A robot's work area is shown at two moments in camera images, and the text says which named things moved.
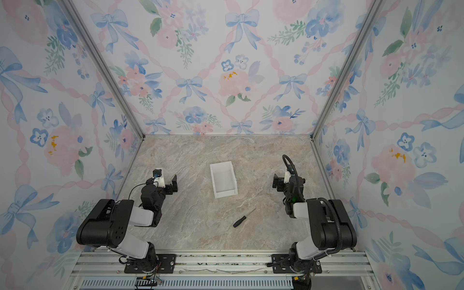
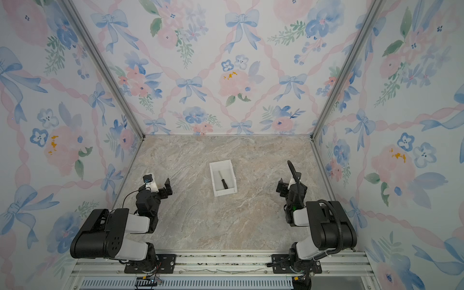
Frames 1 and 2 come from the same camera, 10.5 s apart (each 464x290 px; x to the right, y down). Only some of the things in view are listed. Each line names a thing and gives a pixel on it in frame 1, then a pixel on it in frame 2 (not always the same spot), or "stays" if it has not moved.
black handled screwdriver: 240,220 -> 223,182
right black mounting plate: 281,264 stays
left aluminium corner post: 76,14 stays
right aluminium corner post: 374,11 stays
